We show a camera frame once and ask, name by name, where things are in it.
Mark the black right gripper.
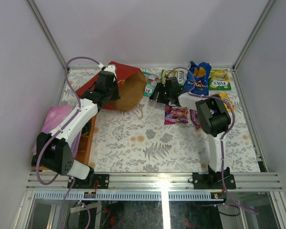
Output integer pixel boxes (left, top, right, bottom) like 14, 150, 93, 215
149, 82, 173, 104

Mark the teal Fox's mint blossom bag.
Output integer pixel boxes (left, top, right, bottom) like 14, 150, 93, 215
143, 71, 162, 97

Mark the red paper bag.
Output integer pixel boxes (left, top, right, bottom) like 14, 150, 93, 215
76, 62, 147, 112

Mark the purple Fox's berries candy bag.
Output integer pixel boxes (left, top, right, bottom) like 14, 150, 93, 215
190, 109, 201, 130

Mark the blue Doritos chip bag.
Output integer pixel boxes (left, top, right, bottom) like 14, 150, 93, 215
182, 61, 212, 95

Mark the green Fox's spring tea candy bag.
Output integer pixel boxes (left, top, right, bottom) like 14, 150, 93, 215
209, 69, 231, 91

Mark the small yellow snack packet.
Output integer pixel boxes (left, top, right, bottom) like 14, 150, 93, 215
219, 93, 236, 112

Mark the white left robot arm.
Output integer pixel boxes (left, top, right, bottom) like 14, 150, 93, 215
36, 65, 120, 188

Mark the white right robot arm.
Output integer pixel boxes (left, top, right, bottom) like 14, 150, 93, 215
150, 77, 235, 188

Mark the floral patterned table mat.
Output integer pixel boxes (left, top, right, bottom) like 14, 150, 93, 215
69, 69, 260, 172

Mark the wooden tray box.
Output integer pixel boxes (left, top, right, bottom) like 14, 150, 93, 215
32, 116, 96, 172

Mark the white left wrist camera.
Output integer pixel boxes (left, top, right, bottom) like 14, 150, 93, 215
102, 64, 116, 76

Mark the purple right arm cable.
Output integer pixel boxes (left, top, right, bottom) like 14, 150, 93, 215
162, 66, 259, 215

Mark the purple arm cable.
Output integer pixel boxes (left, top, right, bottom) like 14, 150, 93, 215
162, 66, 259, 215
35, 56, 105, 229

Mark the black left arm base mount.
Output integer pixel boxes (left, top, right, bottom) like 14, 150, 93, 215
72, 174, 110, 189

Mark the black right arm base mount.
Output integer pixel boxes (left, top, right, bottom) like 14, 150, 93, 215
192, 166, 236, 189

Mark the aluminium frame rail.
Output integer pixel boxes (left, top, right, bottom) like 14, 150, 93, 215
26, 172, 283, 192

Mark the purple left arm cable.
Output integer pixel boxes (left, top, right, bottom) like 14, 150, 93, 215
35, 56, 105, 229

